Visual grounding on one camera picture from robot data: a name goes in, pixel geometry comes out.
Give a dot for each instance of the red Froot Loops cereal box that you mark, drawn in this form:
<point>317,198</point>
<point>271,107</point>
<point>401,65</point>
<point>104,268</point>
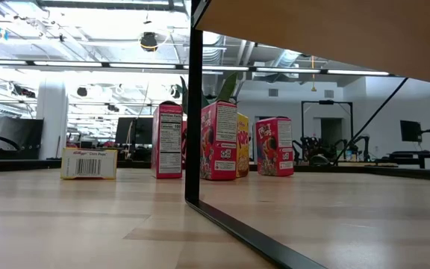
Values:
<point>274,149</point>
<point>168,142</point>
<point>218,142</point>

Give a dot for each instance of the yellow Corn Pops cereal box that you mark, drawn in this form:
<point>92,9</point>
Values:
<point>243,145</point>
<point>88,166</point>

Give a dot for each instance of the black desktop monitor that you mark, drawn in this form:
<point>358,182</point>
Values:
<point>125,130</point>
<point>144,130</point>

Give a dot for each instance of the green plant in white pot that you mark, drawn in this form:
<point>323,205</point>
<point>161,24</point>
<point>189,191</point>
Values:
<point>228,87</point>

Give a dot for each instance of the grey wall vent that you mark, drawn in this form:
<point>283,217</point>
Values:
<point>273,92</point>
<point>328,93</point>

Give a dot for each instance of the black overhead camera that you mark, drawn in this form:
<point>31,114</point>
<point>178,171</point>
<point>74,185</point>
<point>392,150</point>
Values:
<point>149,42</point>

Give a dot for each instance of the ceiling strip light row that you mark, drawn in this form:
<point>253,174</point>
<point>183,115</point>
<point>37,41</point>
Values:
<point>69,64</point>

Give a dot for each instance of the black round ceiling lamp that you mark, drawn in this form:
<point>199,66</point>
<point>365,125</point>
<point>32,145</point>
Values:
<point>175,91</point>
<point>82,91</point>

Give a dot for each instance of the distant black desk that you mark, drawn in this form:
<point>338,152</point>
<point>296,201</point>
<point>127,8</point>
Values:
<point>424,154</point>

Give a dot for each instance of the white pillar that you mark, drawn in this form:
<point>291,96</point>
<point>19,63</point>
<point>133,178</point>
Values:
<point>52,123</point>

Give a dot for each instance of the wooden shelf black metal legs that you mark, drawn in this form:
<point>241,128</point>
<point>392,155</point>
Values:
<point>330,33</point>

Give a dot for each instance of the black monitor on arm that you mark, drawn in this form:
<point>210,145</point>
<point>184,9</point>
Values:
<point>411,130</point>

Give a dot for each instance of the distant black rig frame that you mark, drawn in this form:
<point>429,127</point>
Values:
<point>327,102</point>

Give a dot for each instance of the black fabric panel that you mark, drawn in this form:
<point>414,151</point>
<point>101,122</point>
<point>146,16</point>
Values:
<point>24,138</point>

